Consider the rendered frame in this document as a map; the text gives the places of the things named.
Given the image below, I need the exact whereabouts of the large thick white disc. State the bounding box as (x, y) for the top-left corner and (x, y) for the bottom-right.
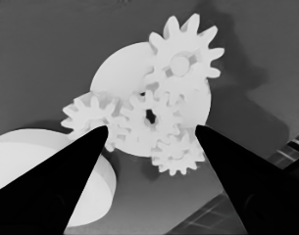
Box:
(0, 127), (118, 228)

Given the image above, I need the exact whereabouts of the white round carrier with pins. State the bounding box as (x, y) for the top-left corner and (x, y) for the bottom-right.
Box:
(89, 41), (213, 158)

